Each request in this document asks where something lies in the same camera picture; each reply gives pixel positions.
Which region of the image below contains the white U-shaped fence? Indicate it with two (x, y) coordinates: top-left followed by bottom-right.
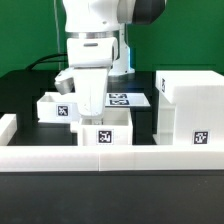
(0, 114), (224, 172)

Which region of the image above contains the white drawer cabinet box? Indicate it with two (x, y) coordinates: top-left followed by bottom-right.
(153, 70), (224, 145)

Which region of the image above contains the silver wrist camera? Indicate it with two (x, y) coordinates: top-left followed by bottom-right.
(54, 68), (74, 95)

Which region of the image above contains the white front drawer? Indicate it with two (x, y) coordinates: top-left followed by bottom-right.
(70, 108), (133, 146)

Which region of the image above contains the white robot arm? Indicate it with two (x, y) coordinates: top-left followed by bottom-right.
(62, 0), (167, 124)

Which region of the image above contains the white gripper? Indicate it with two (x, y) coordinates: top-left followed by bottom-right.
(67, 37), (118, 125)

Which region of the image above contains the white drawer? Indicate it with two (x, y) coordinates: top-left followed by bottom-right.
(70, 108), (133, 146)
(37, 92), (80, 124)

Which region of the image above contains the black cable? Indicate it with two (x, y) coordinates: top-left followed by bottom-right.
(25, 53), (69, 72)

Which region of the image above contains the white marker base plate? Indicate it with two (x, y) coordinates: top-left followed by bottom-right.
(106, 93), (150, 107)

